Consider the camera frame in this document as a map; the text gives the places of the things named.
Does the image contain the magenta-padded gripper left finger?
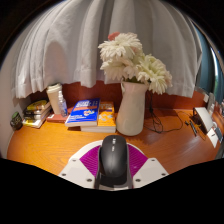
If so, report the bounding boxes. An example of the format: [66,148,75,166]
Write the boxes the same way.
[58,143,103,190]

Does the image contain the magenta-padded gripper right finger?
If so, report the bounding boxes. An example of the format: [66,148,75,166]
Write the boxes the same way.
[126,143,170,190]

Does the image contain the black computer mouse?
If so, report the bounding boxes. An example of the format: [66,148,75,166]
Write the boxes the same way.
[98,134,130,188]

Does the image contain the red book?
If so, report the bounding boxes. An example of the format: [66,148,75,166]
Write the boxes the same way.
[46,106,75,124]

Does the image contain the blue book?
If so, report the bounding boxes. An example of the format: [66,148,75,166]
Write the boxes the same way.
[64,97,101,128]

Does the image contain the white ceramic vase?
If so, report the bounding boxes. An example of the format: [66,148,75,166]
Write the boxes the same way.
[115,80,150,137]

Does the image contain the yellow and white book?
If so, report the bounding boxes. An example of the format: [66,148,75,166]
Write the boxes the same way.
[21,114,51,129]

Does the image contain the orange book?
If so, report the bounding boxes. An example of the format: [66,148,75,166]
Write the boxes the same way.
[97,101,117,128]

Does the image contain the thick black book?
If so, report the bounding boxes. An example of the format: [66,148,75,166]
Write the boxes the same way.
[23,111,51,122]

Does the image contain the thin black book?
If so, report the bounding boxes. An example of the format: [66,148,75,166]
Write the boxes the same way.
[23,106,52,117]

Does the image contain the white paper card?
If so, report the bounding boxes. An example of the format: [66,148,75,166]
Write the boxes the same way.
[206,128,222,149]

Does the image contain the white flat device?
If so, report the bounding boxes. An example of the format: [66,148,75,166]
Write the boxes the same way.
[192,106,214,135]

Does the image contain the beige tumbler with lid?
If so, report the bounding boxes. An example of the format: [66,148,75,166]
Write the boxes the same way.
[46,83,64,115]

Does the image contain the white flower bouquet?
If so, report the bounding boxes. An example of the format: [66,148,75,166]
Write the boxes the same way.
[97,31,174,95]

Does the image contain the dark window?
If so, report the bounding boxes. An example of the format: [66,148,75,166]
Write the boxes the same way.
[195,26,224,101]

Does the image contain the white curtain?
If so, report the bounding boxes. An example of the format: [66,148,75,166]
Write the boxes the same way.
[11,0,204,99]

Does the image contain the black cable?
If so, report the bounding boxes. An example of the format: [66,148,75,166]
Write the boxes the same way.
[143,91,194,134]

